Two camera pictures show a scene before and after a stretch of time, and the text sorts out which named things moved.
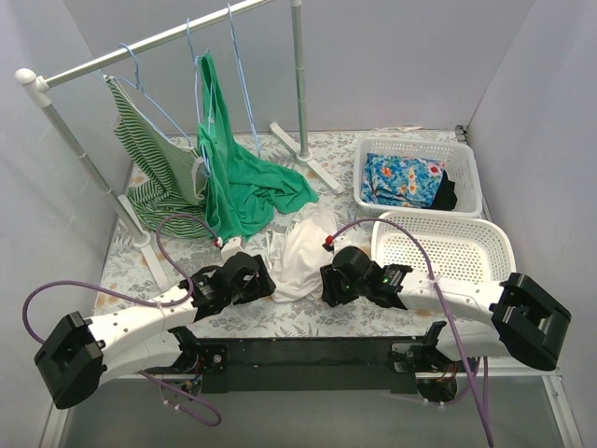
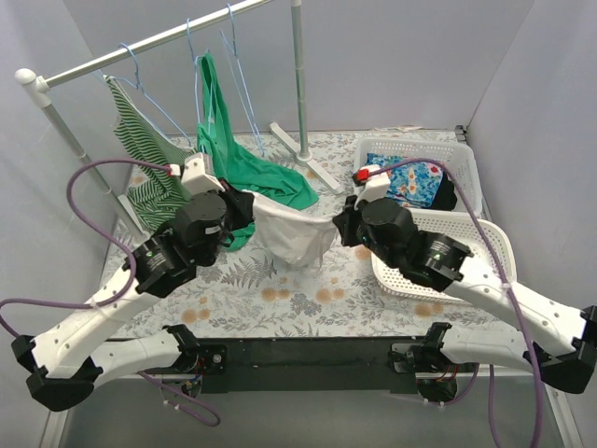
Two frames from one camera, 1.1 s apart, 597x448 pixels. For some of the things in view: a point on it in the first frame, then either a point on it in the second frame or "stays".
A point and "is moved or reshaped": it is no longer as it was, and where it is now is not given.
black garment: (446, 198) stays
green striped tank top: (168, 178) stays
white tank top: (296, 256) is moved or reshaped
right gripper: (329, 287) to (347, 224)
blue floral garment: (408, 181) stays
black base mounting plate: (301, 363) stays
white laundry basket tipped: (456, 245) stays
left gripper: (260, 282) to (239, 208)
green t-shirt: (242, 189) stays
